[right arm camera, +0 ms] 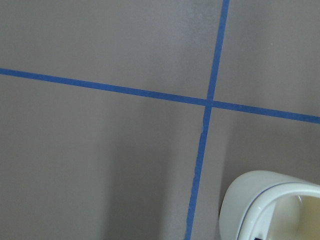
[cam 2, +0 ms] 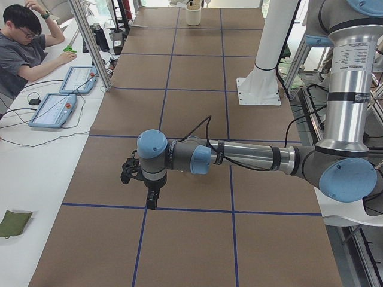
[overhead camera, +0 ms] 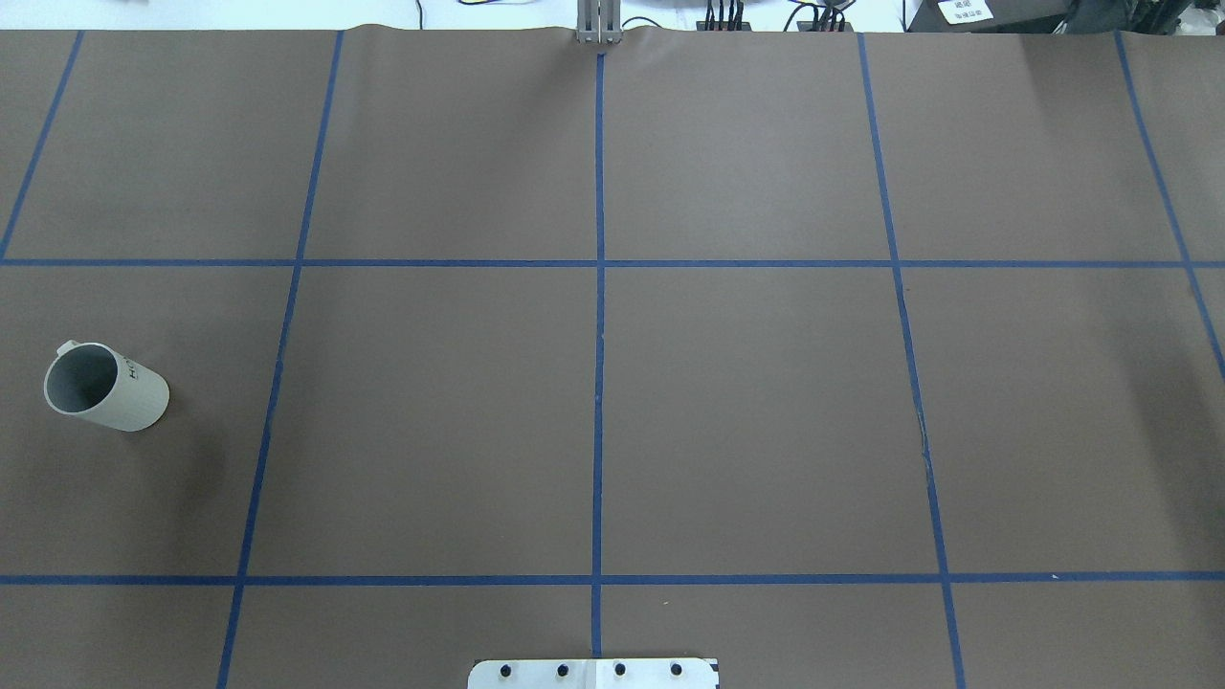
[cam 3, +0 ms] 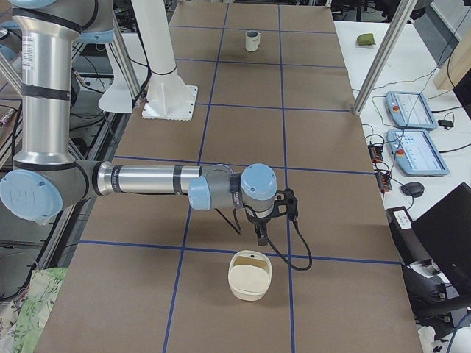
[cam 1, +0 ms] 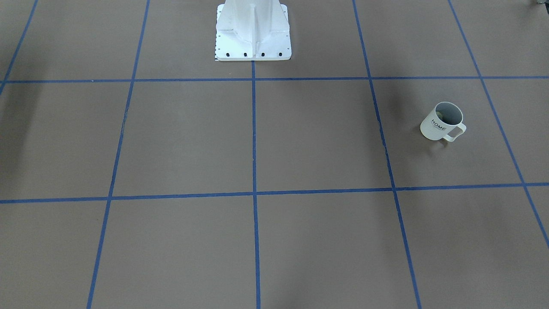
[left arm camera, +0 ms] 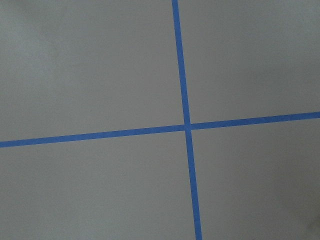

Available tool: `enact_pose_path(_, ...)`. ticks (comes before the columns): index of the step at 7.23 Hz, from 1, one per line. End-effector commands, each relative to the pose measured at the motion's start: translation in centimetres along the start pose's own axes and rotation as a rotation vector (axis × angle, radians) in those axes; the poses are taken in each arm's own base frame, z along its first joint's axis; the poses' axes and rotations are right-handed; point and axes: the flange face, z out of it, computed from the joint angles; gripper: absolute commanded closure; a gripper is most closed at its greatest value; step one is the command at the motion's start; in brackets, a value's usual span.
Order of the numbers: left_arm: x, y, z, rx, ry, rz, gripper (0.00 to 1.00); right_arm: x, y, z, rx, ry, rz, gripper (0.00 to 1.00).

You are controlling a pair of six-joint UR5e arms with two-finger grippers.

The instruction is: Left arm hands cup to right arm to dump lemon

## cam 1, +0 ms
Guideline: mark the white mug with HOME print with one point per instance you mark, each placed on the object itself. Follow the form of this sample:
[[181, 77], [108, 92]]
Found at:
[[449, 129]]

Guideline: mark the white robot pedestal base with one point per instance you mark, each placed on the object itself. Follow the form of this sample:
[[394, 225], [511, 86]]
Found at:
[[252, 30]]

